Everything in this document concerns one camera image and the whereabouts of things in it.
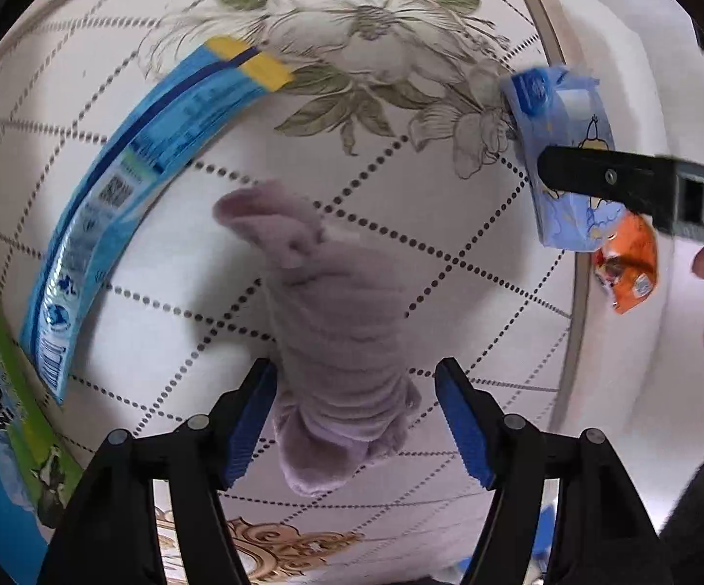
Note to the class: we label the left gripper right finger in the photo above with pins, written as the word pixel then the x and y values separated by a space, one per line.
pixel 602 533

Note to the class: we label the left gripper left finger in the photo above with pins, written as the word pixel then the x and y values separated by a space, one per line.
pixel 108 534

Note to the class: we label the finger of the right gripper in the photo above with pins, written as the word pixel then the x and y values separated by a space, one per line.
pixel 643 184

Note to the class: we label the orange snack packet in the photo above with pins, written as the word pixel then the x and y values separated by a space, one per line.
pixel 627 263

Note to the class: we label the blue cartoon tissue pack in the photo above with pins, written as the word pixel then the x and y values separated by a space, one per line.
pixel 559 117

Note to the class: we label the long blue snack packet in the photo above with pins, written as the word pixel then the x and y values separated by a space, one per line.
pixel 177 119

